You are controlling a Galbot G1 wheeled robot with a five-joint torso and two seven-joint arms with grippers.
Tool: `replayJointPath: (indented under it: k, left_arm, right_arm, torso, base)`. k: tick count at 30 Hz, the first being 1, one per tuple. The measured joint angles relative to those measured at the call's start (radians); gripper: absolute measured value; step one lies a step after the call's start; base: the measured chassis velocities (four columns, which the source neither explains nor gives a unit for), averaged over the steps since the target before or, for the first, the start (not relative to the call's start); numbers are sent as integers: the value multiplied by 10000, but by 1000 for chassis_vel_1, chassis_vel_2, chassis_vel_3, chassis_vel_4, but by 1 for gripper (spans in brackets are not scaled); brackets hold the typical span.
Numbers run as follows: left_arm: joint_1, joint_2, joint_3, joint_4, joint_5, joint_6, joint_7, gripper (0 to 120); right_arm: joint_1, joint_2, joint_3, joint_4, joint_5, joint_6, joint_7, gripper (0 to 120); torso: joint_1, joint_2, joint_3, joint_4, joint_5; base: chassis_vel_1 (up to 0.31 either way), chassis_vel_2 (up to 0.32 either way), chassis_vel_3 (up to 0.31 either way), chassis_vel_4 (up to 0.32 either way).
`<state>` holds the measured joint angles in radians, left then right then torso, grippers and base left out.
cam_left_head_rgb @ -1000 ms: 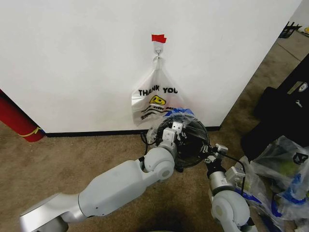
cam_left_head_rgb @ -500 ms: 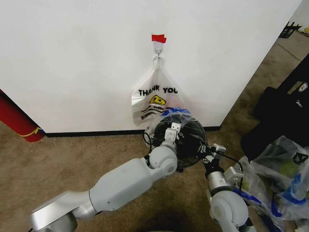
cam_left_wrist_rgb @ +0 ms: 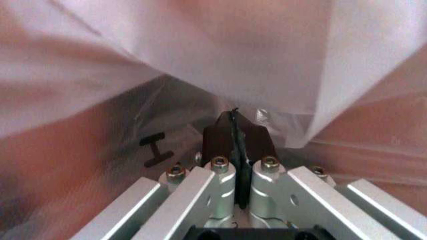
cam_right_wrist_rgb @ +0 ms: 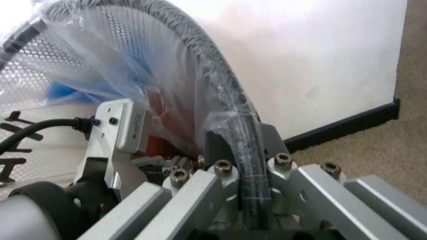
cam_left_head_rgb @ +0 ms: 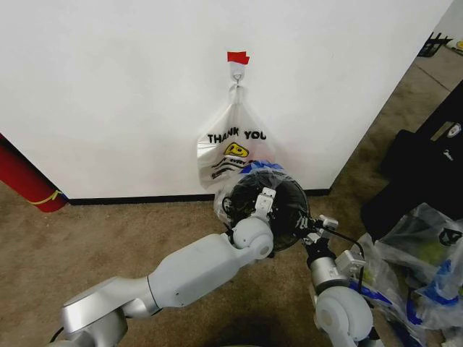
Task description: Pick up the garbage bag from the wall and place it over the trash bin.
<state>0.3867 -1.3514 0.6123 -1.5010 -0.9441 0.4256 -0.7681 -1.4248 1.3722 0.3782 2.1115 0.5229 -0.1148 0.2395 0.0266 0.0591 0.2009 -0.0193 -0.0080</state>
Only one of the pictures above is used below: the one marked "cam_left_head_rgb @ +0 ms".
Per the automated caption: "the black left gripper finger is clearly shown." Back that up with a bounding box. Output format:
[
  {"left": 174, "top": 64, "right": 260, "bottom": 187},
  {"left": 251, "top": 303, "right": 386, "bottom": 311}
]
[{"left": 221, "top": 195, "right": 234, "bottom": 220}]

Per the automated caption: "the black round trash bin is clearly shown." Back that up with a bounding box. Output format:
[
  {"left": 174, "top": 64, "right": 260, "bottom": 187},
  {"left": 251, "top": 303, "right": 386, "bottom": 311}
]
[{"left": 218, "top": 169, "right": 310, "bottom": 254}]

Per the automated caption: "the white thank you plastic bag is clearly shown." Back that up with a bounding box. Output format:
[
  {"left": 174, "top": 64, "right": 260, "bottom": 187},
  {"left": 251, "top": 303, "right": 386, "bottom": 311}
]
[{"left": 196, "top": 83, "right": 280, "bottom": 192}]

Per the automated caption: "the clear plastic bag blue print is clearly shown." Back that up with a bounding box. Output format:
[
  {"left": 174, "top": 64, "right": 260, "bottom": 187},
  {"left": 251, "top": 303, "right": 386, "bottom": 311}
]
[
  {"left": 352, "top": 233, "right": 412, "bottom": 347},
  {"left": 407, "top": 258, "right": 463, "bottom": 332}
]

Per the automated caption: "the clear plastic bag black logo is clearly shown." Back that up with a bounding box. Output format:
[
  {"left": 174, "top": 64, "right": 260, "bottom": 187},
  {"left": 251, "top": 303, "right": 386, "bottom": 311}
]
[{"left": 375, "top": 202, "right": 463, "bottom": 267}]

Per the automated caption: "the black baseboard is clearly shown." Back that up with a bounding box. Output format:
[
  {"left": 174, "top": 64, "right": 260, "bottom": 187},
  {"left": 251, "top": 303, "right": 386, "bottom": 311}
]
[{"left": 66, "top": 187, "right": 332, "bottom": 207}]

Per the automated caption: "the black soft case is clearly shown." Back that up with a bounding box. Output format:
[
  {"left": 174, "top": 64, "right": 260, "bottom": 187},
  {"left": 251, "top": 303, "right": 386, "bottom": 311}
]
[{"left": 360, "top": 77, "right": 463, "bottom": 242}]

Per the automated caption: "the red tape piece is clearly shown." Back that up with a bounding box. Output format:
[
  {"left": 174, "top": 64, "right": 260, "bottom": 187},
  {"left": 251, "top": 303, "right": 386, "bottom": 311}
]
[{"left": 226, "top": 51, "right": 252, "bottom": 67}]

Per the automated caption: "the red rolled mat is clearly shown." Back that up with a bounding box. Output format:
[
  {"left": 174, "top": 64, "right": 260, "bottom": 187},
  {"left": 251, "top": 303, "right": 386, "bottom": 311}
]
[{"left": 0, "top": 132, "right": 68, "bottom": 214}]

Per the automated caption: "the black crate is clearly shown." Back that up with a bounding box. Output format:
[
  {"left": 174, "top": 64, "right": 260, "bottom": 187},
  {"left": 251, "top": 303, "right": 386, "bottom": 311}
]
[{"left": 418, "top": 31, "right": 455, "bottom": 59}]

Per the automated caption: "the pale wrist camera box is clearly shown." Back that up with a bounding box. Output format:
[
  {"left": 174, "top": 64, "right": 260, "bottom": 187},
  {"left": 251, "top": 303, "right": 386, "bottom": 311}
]
[{"left": 318, "top": 215, "right": 340, "bottom": 231}]

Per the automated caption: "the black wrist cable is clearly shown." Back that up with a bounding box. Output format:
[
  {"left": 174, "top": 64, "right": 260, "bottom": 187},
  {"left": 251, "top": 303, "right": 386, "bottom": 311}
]
[{"left": 331, "top": 231, "right": 365, "bottom": 286}]

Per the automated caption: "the white wall hook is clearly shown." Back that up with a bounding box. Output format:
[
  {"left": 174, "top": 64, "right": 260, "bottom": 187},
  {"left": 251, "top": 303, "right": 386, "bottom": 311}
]
[{"left": 228, "top": 61, "right": 247, "bottom": 90}]

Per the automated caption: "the yellow strap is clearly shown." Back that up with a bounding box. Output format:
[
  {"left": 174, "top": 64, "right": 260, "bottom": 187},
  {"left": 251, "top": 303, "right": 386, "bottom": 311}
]
[{"left": 30, "top": 189, "right": 62, "bottom": 207}]

